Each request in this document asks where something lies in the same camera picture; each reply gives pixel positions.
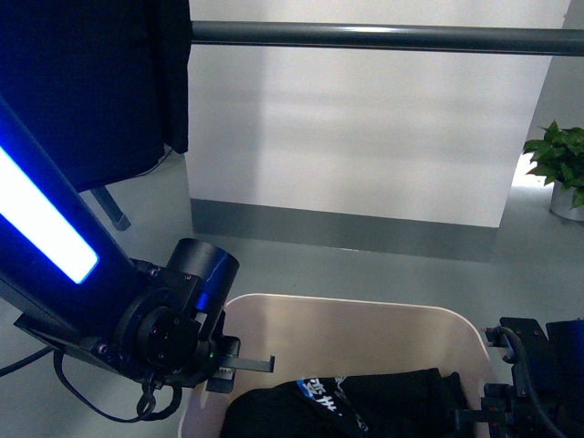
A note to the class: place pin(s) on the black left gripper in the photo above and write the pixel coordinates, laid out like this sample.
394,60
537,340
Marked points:
173,347

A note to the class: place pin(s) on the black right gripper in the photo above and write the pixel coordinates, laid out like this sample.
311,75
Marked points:
521,418

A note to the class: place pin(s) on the beige plastic laundry hamper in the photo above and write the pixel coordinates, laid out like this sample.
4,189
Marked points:
325,337

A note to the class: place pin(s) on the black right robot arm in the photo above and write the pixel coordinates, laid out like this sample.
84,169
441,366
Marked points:
546,396

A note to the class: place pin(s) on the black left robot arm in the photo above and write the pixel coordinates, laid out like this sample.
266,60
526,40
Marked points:
79,293

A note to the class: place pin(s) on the grey clothes rack leg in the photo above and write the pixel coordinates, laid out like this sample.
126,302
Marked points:
106,201

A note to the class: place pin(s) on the black printed t-shirt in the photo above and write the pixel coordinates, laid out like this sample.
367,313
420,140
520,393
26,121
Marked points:
409,404

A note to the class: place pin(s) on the white plant pot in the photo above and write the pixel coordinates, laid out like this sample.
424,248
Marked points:
561,203

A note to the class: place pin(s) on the green potted plant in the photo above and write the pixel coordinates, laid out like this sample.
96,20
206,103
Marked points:
559,158

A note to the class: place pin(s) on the black hanging garment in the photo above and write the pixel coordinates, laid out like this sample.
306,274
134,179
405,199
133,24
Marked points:
101,85

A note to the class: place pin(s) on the grey clothes rack rail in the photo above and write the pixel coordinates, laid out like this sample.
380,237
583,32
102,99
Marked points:
447,39

